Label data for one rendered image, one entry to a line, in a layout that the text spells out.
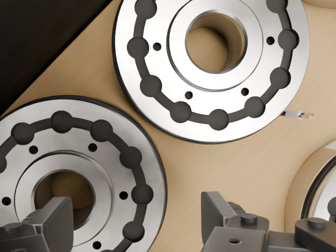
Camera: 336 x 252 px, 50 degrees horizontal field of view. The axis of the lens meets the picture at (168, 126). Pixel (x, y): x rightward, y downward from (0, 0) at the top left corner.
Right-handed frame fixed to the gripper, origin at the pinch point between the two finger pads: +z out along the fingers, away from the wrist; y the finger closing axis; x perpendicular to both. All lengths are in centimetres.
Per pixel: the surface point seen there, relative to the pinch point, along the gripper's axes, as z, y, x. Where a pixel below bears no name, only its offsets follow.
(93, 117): 4.7, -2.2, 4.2
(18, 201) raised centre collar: 4.1, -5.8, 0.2
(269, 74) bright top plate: 4.8, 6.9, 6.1
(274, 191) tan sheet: 8.0, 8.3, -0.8
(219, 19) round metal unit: 5.5, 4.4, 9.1
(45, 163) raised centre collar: 4.1, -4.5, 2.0
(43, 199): 5.8, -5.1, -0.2
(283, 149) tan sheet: 8.0, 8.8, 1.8
